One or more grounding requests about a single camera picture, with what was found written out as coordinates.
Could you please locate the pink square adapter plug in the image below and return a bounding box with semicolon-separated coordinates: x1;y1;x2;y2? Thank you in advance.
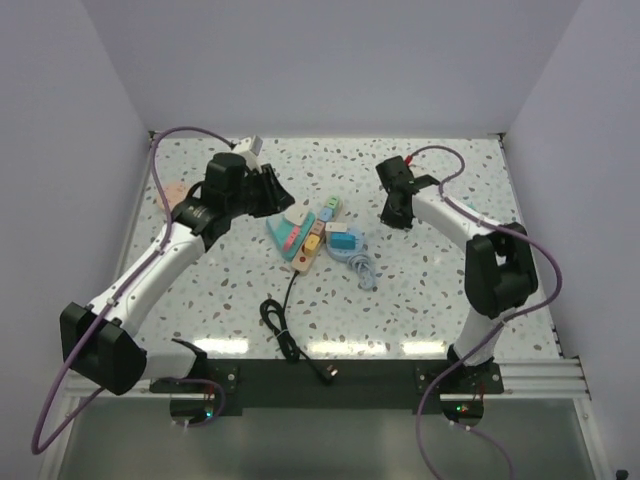
282;225;300;252

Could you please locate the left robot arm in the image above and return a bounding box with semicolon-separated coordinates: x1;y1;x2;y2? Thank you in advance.
60;152;295;395

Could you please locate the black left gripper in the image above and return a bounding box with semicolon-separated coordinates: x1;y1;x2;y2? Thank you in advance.
227;163;295;218

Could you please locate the white flat adapter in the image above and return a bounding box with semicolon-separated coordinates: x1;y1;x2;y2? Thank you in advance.
325;222;348;233

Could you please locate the black power cable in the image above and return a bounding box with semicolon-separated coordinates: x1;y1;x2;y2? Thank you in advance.
259;272;339;386

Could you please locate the beige power strip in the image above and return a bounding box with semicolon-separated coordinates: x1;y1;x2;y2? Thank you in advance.
291;195;343;275

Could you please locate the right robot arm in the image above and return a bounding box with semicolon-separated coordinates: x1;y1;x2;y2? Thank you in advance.
376;156;538;393

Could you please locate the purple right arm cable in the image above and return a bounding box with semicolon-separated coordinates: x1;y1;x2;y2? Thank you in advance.
407;144;564;480

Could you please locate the pink round socket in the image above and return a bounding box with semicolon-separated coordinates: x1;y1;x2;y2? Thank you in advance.
157;181;189;212

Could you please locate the light blue round socket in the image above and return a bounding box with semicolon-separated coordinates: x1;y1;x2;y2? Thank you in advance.
326;227;365;263

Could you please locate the light blue coiled cable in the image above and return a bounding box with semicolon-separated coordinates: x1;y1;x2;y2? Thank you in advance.
344;252;377;291

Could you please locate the aluminium frame rail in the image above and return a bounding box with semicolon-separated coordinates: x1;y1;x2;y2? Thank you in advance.
37;132;616;480

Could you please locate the green cube plug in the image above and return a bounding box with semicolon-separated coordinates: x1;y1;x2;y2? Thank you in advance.
325;196;342;212

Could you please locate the light blue cube plug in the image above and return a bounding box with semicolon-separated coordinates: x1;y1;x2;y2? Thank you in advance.
318;208;333;222

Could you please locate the white square adapter plug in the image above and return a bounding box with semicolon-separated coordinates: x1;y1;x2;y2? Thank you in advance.
284;205;309;226

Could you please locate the teal triangular power socket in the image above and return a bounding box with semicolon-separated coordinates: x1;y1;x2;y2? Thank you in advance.
265;212;316;262

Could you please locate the yellow cube plug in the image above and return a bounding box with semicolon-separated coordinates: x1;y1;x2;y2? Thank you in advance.
303;234;322;256

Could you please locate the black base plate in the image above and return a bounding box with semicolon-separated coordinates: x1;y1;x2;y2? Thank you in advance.
149;359;505;415

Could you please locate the tan cube plug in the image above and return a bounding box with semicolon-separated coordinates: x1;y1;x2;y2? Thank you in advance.
311;220;326;236

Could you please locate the blue square adapter plug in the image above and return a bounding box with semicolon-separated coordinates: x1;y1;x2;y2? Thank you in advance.
329;232;357;251

